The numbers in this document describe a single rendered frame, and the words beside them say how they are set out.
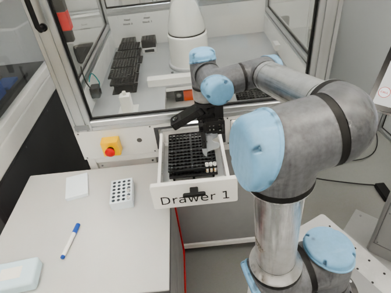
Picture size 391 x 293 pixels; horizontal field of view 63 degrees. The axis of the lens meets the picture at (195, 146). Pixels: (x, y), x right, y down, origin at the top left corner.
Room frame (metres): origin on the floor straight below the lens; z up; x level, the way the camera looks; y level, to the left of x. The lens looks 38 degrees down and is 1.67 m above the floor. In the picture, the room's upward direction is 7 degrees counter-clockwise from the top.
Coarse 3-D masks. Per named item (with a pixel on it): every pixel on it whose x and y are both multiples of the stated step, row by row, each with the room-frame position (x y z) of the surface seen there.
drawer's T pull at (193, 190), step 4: (192, 188) 0.73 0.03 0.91; (196, 188) 0.73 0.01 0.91; (192, 192) 0.72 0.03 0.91; (196, 192) 0.71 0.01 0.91; (200, 192) 0.71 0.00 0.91; (204, 192) 0.71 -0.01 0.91; (184, 196) 0.71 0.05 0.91; (188, 196) 0.71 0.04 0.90; (192, 196) 0.71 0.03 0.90; (196, 196) 0.71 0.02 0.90
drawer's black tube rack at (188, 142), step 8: (176, 136) 1.05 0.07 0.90; (184, 136) 1.04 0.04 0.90; (192, 136) 1.04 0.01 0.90; (200, 136) 1.03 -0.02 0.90; (168, 144) 1.00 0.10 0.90; (176, 144) 0.99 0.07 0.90; (184, 144) 0.99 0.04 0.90; (192, 144) 0.99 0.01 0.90; (200, 144) 1.02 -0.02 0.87; (168, 152) 0.95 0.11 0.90; (176, 152) 0.95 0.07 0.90; (184, 152) 0.97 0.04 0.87; (192, 152) 0.93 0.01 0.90; (200, 152) 0.93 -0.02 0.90; (208, 152) 0.93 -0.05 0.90; (168, 160) 0.90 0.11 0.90; (176, 160) 0.90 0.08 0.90; (184, 160) 0.89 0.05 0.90; (192, 160) 0.89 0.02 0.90; (200, 160) 0.88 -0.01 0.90; (208, 160) 0.88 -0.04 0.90; (216, 168) 0.86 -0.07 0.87; (176, 176) 0.84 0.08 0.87; (184, 176) 0.84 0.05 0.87; (192, 176) 0.84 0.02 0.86
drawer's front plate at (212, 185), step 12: (192, 180) 0.76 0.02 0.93; (204, 180) 0.75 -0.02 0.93; (216, 180) 0.74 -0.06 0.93; (228, 180) 0.74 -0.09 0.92; (156, 192) 0.75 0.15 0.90; (168, 192) 0.74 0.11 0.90; (180, 192) 0.74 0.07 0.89; (216, 192) 0.74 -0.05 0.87; (228, 192) 0.74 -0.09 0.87; (156, 204) 0.75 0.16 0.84; (168, 204) 0.75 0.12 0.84; (180, 204) 0.74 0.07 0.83; (192, 204) 0.74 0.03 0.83
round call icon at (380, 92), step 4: (380, 88) 1.03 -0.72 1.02; (384, 88) 1.03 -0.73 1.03; (388, 88) 1.02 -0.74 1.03; (380, 92) 1.02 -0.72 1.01; (384, 92) 1.01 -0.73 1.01; (388, 92) 1.01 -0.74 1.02; (376, 96) 1.02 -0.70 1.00; (380, 96) 1.01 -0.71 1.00; (384, 96) 1.01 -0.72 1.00; (388, 96) 1.00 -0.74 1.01
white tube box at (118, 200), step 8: (112, 184) 0.92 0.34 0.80; (120, 184) 0.91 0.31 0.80; (128, 184) 0.92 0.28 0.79; (112, 192) 0.87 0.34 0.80; (120, 192) 0.87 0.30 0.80; (128, 192) 0.86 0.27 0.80; (112, 200) 0.84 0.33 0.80; (120, 200) 0.83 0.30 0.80; (128, 200) 0.82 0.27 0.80; (112, 208) 0.82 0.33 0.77; (120, 208) 0.82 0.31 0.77
